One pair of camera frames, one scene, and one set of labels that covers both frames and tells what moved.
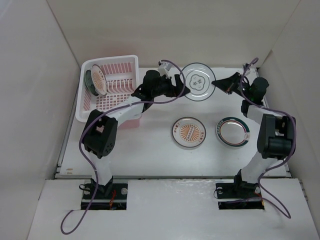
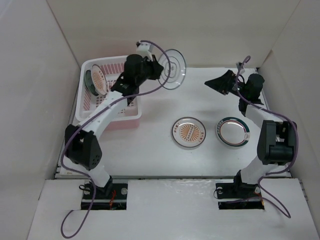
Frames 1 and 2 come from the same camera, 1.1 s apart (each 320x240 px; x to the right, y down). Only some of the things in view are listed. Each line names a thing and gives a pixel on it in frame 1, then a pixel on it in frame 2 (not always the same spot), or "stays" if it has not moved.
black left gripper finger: x=179 y=84 to x=156 y=70
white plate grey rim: x=198 y=78 to x=174 y=69
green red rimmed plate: x=233 y=132 stays
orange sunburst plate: x=99 y=80 stays
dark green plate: x=89 y=82 stays
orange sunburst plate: x=189 y=132 stays
